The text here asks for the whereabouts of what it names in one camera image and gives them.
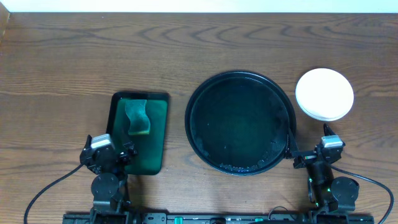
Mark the round black serving tray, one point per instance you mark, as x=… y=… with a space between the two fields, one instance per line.
x=236 y=122

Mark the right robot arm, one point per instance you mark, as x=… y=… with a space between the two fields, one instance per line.
x=329 y=193

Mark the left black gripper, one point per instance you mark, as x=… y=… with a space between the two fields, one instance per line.
x=109 y=152

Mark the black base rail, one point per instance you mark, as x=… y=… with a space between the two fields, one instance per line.
x=163 y=218

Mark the white plate with green stain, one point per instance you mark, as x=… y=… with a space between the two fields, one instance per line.
x=324 y=94

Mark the green rectangular tray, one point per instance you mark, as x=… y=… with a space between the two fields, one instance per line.
x=149 y=147

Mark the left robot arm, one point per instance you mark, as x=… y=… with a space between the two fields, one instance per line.
x=109 y=187

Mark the green yellow sponge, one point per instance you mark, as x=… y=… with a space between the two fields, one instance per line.
x=139 y=121

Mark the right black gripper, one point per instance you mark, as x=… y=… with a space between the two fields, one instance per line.
x=292 y=150

